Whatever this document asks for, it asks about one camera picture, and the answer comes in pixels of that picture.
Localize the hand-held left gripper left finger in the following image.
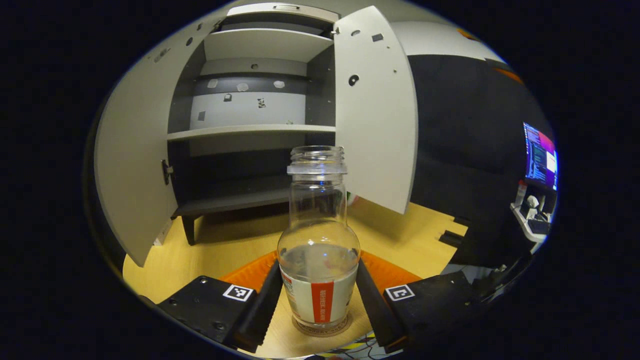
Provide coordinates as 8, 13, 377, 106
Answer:
157, 251, 284, 354

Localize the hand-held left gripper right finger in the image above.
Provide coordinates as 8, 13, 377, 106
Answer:
356, 250, 493, 355

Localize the round brown coaster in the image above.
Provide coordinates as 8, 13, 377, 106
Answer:
291, 312, 353, 338

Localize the clear glass bottle red label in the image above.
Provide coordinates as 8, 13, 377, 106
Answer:
277, 145, 361, 329

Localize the white grey cabinet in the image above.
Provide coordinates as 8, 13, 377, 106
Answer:
167, 2, 341, 246

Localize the white cabinet drawer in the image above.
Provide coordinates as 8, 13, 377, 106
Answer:
227, 2, 341, 23

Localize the black backdrop cloth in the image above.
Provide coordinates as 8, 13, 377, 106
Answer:
407, 54, 551, 266

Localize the cluttered white desk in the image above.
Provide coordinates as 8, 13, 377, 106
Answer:
510, 182, 555, 244

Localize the computer monitor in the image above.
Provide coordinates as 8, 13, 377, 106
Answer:
523, 122, 558, 191

